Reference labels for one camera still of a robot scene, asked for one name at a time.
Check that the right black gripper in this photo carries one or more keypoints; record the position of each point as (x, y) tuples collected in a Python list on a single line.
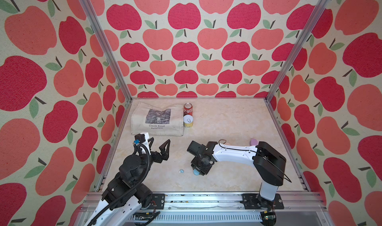
[(202, 170)]

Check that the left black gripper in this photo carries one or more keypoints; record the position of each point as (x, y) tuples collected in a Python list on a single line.
[(159, 158)]

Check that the purple earbud charging case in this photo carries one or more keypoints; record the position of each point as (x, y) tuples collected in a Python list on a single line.
[(254, 142)]

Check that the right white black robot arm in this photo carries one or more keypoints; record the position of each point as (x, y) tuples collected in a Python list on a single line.
[(269, 163)]

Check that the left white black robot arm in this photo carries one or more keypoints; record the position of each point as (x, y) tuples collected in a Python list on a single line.
[(126, 194)]

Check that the beige Monet tote bag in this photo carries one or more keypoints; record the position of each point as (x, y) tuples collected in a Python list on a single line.
[(167, 121)]

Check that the yellow tin can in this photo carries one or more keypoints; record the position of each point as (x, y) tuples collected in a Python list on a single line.
[(188, 120)]

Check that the red cola can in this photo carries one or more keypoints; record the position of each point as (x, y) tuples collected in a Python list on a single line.
[(188, 109)]

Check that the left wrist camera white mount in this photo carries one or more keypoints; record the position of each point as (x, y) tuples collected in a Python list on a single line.
[(141, 138)]

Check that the left aluminium frame post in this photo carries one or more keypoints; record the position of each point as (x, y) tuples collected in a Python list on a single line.
[(105, 46)]

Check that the aluminium frame post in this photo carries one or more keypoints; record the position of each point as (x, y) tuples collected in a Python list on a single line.
[(305, 34), (105, 46)]

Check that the right aluminium frame post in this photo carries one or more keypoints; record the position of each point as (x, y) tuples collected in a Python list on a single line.
[(305, 34)]

